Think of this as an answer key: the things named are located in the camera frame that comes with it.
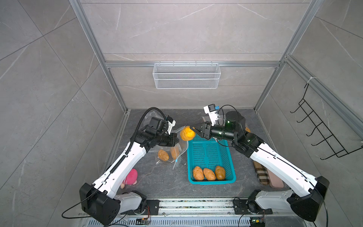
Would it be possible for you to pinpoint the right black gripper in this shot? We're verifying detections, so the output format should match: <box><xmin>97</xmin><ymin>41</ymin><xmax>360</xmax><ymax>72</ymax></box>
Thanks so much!
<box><xmin>191</xmin><ymin>121</ymin><xmax>237</xmax><ymax>143</ymax></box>

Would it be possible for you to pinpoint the clear pink-dotted zipper bag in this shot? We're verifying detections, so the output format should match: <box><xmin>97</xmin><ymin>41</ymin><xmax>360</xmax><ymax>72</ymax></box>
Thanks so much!
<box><xmin>202</xmin><ymin>115</ymin><xmax>210</xmax><ymax>122</ymax></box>

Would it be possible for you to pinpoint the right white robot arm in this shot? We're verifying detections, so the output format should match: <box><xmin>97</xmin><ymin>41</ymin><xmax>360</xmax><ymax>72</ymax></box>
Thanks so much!
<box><xmin>190</xmin><ymin>111</ymin><xmax>330</xmax><ymax>222</ymax></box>

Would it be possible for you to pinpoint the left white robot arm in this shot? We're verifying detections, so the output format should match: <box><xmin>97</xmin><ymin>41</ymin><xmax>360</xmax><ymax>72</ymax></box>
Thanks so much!
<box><xmin>79</xmin><ymin>133</ymin><xmax>179</xmax><ymax>225</ymax></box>

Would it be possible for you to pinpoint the teal plastic basket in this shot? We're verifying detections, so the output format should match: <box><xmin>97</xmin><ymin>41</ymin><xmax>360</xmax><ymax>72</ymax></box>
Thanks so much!
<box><xmin>187</xmin><ymin>135</ymin><xmax>236</xmax><ymax>185</ymax></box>

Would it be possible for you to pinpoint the pink plush pig toy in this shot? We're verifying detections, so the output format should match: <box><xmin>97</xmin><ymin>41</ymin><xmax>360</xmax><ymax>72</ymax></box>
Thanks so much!
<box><xmin>120</xmin><ymin>168</ymin><xmax>138</xmax><ymax>189</ymax></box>

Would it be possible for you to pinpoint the checkered beige cloth item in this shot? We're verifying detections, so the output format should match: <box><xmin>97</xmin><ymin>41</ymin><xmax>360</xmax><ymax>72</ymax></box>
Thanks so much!
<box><xmin>253</xmin><ymin>161</ymin><xmax>284</xmax><ymax>189</ymax></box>

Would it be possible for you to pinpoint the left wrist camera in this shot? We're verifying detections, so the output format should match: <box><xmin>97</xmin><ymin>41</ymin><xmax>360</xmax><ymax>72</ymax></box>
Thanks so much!
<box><xmin>166</xmin><ymin>115</ymin><xmax>176</xmax><ymax>135</ymax></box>

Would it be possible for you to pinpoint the black corrugated cable conduit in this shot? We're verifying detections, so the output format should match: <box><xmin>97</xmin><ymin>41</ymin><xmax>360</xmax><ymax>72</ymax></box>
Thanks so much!
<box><xmin>124</xmin><ymin>107</ymin><xmax>168</xmax><ymax>155</ymax></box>

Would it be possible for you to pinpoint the white wire mesh shelf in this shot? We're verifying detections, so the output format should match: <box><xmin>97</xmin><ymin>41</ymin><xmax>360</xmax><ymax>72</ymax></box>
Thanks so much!
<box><xmin>153</xmin><ymin>63</ymin><xmax>221</xmax><ymax>89</ymax></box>

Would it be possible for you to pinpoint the metal base rail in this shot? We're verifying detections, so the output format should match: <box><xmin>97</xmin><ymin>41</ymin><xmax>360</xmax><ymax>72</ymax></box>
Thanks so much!
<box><xmin>78</xmin><ymin>198</ymin><xmax>314</xmax><ymax>227</ymax></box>

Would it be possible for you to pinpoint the black wire hook rack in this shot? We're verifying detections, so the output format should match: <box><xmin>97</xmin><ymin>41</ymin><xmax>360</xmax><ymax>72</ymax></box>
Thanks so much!
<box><xmin>290</xmin><ymin>83</ymin><xmax>363</xmax><ymax>160</ymax></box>

